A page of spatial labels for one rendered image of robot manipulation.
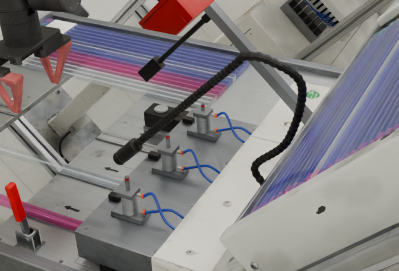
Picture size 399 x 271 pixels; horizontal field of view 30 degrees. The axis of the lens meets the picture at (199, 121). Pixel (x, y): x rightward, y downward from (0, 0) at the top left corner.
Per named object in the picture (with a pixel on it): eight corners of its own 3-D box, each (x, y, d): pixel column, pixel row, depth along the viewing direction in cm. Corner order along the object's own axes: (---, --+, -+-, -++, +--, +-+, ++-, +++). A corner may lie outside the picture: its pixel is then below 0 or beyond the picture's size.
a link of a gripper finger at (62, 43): (80, 80, 120) (70, 27, 115) (53, 101, 115) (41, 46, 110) (47, 73, 123) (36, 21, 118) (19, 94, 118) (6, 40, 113)
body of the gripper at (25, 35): (63, 40, 114) (54, -6, 110) (21, 69, 107) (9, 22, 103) (30, 34, 117) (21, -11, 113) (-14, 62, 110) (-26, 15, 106)
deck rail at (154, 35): (52, 38, 176) (48, 13, 172) (57, 34, 177) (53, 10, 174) (344, 101, 146) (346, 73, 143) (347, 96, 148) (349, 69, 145)
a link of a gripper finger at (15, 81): (54, 101, 115) (42, 46, 110) (24, 124, 110) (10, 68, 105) (19, 93, 118) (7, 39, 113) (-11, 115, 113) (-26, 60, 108)
